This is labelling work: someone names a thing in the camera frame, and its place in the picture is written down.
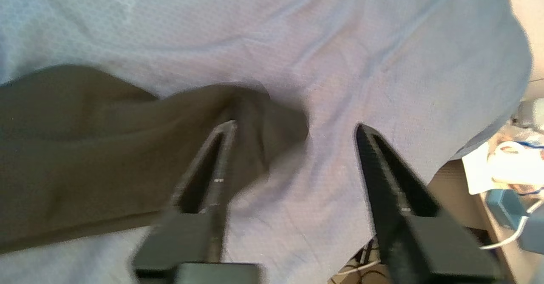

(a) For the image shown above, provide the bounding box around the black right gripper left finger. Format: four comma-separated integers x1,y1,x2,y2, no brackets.
133,120,238,276

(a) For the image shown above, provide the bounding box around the white paper sheet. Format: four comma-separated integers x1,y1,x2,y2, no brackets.
462,142,500,195

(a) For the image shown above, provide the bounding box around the thin white floor cable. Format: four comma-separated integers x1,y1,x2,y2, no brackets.
336,259,382,276

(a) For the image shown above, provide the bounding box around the black garment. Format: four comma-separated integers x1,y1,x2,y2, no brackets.
0,64,310,254

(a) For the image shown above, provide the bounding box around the white bundle with blue cord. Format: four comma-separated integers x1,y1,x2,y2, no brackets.
488,137,544,193

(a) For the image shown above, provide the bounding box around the thin black floor cable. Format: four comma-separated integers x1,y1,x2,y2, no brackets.
359,239,377,284

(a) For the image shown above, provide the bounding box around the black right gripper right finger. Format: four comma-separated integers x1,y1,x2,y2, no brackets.
356,124,504,284

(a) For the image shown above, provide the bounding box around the blue bed sheet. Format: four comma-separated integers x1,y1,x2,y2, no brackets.
0,0,534,284

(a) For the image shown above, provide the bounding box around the blue box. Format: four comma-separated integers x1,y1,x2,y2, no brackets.
486,188,544,255

